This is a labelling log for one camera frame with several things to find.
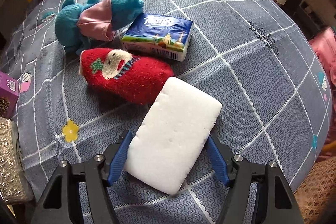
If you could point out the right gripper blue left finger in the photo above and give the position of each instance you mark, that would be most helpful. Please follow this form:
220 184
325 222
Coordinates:
116 155

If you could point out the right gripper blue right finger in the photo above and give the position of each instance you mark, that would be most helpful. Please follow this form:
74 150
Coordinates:
220 158

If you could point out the white foam sponge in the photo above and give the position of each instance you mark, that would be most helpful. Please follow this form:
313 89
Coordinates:
172 136

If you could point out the red Santa sock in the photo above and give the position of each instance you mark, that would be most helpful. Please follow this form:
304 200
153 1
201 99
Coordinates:
137 79

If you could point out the blue Tempo tissue pack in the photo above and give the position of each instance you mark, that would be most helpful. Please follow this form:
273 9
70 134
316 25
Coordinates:
165 36

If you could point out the grey plaid bed quilt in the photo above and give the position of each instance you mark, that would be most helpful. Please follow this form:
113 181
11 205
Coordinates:
247 54

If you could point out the wicker chair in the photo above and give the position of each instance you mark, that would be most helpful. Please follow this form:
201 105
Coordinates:
316 194

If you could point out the ornate gold tissue box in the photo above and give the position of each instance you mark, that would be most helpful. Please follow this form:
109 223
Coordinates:
14 186

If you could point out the purple cardboard box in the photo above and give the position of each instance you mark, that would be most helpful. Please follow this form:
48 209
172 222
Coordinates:
9 94

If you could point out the pink blanket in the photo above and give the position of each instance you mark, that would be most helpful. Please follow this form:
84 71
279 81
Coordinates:
323 44

